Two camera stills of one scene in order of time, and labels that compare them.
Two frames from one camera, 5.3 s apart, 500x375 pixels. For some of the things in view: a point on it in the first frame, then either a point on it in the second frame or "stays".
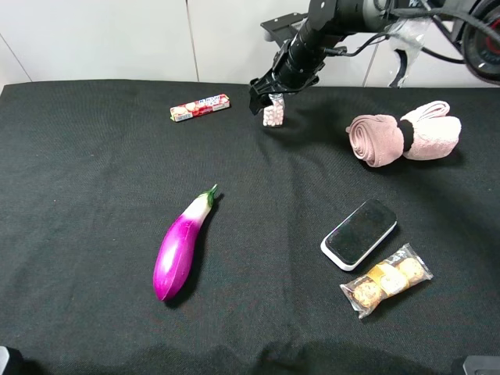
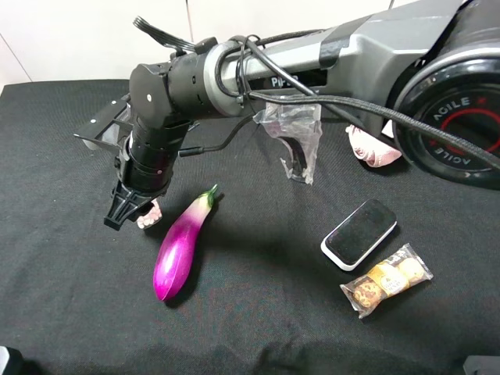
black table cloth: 93,173 stays
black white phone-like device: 358,234 stays
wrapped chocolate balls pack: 403,270 stays
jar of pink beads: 274,115 to 152,216
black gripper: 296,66 to 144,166
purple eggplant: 176,255 stays
